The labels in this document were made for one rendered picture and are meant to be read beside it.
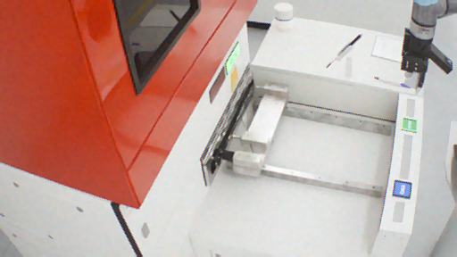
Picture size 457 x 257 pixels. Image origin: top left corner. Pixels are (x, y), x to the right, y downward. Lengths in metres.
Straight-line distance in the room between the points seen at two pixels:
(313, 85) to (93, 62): 1.05
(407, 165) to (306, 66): 0.53
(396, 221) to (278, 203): 0.40
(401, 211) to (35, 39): 0.98
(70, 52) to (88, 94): 0.08
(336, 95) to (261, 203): 0.47
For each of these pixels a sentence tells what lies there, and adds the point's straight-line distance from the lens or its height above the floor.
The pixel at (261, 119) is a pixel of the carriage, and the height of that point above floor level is 0.88.
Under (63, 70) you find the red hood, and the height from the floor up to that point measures 1.57.
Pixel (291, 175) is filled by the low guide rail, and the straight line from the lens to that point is 1.46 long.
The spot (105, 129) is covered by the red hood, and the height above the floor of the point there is 1.45.
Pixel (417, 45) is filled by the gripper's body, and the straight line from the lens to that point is 1.28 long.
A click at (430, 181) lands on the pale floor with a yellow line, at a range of 2.63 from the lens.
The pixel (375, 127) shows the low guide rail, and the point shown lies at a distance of 1.62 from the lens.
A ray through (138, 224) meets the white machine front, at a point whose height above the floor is 1.11.
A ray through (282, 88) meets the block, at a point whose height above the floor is 0.91.
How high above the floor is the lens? 1.98
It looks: 45 degrees down
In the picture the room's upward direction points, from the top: 7 degrees counter-clockwise
